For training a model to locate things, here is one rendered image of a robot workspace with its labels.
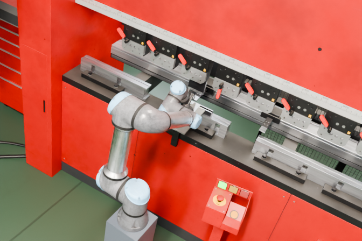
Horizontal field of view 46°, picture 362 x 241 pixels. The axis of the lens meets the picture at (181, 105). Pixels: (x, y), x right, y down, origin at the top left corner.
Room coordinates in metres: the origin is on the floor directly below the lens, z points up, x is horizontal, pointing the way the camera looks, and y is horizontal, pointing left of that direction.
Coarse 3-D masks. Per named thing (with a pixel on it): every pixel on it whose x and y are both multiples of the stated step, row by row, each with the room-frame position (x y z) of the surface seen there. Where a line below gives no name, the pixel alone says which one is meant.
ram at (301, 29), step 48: (96, 0) 2.24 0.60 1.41; (144, 0) 2.13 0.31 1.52; (192, 0) 2.03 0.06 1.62; (240, 0) 1.95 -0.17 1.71; (288, 0) 1.87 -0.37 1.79; (336, 0) 1.81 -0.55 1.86; (192, 48) 2.01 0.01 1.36; (240, 48) 1.93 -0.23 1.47; (288, 48) 1.85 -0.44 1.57; (336, 48) 1.78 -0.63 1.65; (336, 96) 1.75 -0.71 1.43
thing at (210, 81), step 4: (208, 80) 2.25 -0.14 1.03; (212, 80) 2.26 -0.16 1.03; (208, 84) 2.20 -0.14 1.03; (208, 88) 2.19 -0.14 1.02; (212, 88) 2.19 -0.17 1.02; (204, 92) 2.16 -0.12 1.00; (208, 92) 2.19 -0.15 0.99; (212, 92) 2.18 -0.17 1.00; (196, 96) 2.09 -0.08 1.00; (200, 96) 2.11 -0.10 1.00; (196, 100) 2.06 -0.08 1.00
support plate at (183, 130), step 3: (198, 108) 1.99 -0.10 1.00; (195, 111) 1.95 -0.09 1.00; (198, 111) 1.96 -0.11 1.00; (201, 111) 1.96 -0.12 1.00; (204, 111) 1.98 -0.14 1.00; (198, 114) 1.93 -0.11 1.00; (201, 114) 1.94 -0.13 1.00; (186, 126) 1.80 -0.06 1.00; (174, 129) 1.76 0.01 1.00; (177, 129) 1.76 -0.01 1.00; (180, 129) 1.77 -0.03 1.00; (183, 129) 1.77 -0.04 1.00; (186, 129) 1.78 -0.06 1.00; (180, 132) 1.74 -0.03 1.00; (183, 132) 1.74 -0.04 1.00
